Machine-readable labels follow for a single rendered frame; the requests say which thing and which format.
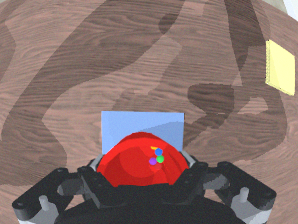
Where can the yellow sticky-note pad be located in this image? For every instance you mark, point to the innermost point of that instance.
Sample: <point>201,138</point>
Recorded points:
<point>280,68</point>

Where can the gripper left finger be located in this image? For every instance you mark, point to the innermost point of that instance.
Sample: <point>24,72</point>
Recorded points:
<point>40,203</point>

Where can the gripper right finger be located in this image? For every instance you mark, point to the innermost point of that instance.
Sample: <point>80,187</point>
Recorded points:
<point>252,200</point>

